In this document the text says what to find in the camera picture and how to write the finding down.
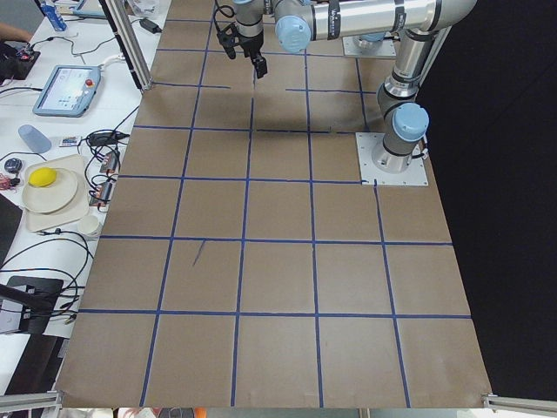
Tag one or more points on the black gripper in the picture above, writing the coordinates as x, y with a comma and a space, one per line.
252, 44

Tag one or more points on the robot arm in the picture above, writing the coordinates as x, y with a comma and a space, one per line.
417, 23
248, 13

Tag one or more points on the black power adapter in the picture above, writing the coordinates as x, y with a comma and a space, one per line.
150, 26

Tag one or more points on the teach pendant tablet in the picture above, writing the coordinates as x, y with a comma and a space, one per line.
69, 91

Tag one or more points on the translucent blue cup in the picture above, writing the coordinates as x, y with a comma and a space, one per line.
34, 139

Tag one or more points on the white paper cup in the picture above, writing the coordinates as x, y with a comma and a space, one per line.
90, 226

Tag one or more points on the white plate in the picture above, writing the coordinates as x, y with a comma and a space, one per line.
53, 197

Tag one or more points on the yellow lemon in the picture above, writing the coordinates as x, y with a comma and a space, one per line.
42, 177

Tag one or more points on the beige tray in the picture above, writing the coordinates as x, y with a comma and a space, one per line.
75, 210

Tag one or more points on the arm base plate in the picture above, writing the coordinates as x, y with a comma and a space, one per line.
356, 47
379, 167

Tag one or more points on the aluminium frame post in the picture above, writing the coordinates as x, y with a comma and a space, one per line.
121, 26

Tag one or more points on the black camera stand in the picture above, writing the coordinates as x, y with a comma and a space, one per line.
27, 304

